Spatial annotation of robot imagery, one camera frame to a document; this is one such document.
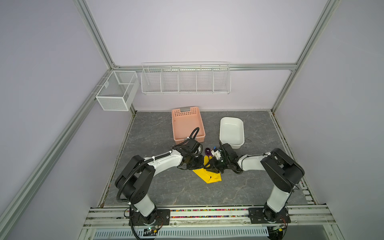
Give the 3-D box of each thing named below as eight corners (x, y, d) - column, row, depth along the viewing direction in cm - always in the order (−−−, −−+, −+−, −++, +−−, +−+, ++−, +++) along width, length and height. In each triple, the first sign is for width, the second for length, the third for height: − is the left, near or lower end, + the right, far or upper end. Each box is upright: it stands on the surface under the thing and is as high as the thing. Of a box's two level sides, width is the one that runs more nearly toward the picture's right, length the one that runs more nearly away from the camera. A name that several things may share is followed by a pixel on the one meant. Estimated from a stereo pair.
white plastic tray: (220, 149, 101) (221, 144, 96) (217, 122, 116) (218, 116, 111) (246, 149, 101) (249, 144, 96) (240, 122, 116) (242, 116, 111)
